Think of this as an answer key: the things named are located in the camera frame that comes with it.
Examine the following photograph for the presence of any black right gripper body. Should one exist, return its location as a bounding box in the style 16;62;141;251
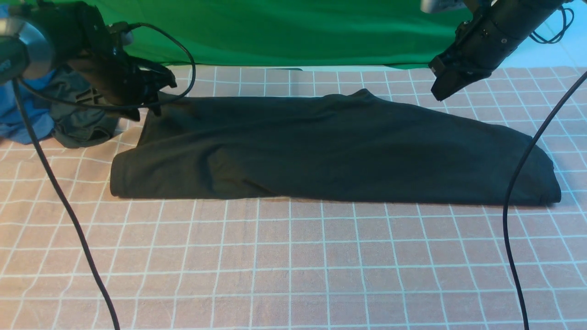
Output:
428;21;505;101

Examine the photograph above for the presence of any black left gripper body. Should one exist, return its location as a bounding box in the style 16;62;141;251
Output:
92;56;177;121

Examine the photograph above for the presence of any dark gray long-sleeve shirt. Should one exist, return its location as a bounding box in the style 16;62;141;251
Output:
110;88;562;206

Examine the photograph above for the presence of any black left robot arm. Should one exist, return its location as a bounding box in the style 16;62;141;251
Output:
1;0;177;121

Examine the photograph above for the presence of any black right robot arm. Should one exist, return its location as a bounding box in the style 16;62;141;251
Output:
428;0;564;101

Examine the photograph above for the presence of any dark gray crumpled garment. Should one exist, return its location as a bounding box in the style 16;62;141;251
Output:
35;68;119;149

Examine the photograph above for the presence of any blue crumpled garment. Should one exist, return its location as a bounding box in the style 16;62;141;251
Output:
0;82;55;145

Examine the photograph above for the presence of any green backdrop cloth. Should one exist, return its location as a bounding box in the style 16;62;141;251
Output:
89;0;471;67

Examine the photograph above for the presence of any pink grid-pattern tablecloth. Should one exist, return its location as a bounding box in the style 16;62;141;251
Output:
0;66;587;330

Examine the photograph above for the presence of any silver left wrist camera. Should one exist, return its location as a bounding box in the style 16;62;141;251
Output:
107;22;134;47

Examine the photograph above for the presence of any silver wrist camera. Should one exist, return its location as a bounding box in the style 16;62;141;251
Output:
420;0;467;13
107;22;134;47

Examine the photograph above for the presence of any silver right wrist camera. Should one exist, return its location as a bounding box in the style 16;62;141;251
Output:
420;0;467;13

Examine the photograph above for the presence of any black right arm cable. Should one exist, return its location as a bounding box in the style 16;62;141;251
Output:
503;7;587;330

